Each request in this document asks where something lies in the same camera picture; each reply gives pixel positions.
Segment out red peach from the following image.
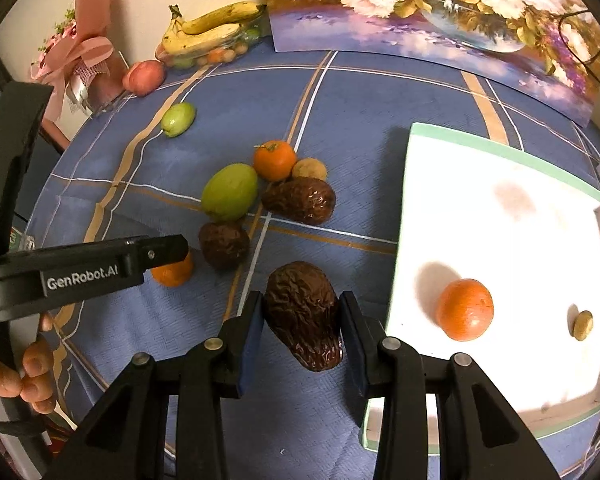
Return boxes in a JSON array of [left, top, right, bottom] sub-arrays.
[[122, 60, 166, 96]]

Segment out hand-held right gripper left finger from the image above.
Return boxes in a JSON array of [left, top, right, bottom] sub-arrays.
[[44, 290, 266, 480]]

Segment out large green mango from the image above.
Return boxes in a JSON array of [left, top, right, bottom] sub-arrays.
[[201, 162, 259, 224]]

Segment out pile of small round fruits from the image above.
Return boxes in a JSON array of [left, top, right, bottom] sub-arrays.
[[172, 27, 261, 68]]

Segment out orange with stem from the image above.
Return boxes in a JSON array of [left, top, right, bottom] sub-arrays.
[[253, 140, 298, 182]]

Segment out small green mango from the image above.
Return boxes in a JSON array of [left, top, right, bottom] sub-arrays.
[[160, 102, 197, 138]]

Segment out spotted yellow banana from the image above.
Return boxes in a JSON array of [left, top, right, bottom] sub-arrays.
[[172, 1, 268, 36]]

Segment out large wrinkled brown avocado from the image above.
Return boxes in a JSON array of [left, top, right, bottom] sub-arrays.
[[265, 261, 342, 373]]

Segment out pink wrapped bouquet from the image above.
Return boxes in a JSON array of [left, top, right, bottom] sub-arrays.
[[30, 0, 131, 121]]

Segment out person's left hand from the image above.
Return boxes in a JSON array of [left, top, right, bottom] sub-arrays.
[[0, 313, 57, 416]]

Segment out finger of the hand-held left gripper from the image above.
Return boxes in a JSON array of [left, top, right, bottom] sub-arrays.
[[125, 233, 190, 277]]

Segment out blue plaid tablecloth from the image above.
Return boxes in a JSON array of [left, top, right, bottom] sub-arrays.
[[10, 35, 600, 480]]

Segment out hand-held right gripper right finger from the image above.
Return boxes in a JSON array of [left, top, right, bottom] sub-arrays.
[[339, 290, 561, 480]]

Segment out clear glass bowl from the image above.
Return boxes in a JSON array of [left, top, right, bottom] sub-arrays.
[[155, 12, 271, 70]]

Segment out clear bottle green label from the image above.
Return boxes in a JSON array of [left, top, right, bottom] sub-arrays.
[[10, 227, 37, 252]]

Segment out tan longan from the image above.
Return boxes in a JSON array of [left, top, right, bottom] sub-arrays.
[[292, 158, 328, 182], [572, 310, 594, 341]]

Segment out black cable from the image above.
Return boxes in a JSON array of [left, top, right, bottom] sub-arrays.
[[557, 2, 600, 106]]

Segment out white tray green rim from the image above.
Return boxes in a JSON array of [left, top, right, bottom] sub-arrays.
[[360, 122, 600, 456]]

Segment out flower painting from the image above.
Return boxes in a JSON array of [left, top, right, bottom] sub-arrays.
[[267, 0, 600, 128]]

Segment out small wrinkled brown avocado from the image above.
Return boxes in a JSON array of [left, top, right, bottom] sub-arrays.
[[198, 222, 251, 270]]

